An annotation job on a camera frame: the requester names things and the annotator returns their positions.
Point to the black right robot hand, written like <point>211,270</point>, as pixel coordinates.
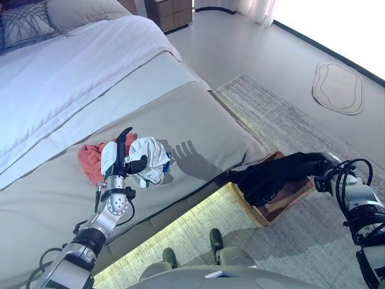
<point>326,165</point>

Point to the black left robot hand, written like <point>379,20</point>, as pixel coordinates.
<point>112,156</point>

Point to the orange garment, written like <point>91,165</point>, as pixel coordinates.
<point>90,159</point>

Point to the white garment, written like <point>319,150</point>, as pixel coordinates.
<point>150,156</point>

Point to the black garment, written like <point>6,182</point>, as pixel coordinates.
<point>270,177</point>

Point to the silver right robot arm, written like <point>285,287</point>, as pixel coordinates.
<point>364,204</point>

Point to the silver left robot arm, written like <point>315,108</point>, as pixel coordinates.
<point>99,222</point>

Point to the brown wicker basket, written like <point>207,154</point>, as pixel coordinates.
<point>291,195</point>

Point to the bed with beige cover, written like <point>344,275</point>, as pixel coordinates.
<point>180,120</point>

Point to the small beige oval rug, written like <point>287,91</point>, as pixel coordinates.
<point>338,88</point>

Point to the white duvet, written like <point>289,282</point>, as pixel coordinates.
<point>60,75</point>

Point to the dark left robot foot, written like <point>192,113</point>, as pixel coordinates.
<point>170,257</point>

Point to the dark robot foot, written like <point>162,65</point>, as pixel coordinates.
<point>170,257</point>
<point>216,241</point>

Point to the silver left robot leg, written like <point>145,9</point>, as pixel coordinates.
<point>159,269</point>

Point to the silver robot leg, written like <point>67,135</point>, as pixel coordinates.
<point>237,256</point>
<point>159,269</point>

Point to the silver right robot leg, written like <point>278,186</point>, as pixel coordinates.
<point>237,256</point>

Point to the dark right robot foot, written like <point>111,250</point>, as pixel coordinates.
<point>216,241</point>

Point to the grey pillow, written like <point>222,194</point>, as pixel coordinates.
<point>81,12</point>

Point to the grey robot torso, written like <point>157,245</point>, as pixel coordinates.
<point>225,278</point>

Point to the brown tufted headboard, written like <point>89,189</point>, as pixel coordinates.
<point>129,6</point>

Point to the brown wooden nightstand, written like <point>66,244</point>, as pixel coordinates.
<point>171,13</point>

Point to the grey patterned cushion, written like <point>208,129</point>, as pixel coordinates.
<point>24,24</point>

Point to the sheer white curtain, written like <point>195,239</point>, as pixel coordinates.
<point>255,10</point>

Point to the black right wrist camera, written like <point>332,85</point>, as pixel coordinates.
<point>322,183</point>

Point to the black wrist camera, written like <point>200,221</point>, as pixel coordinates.
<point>130,193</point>
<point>322,183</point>

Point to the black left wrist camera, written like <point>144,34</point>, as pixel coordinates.
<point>130,193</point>

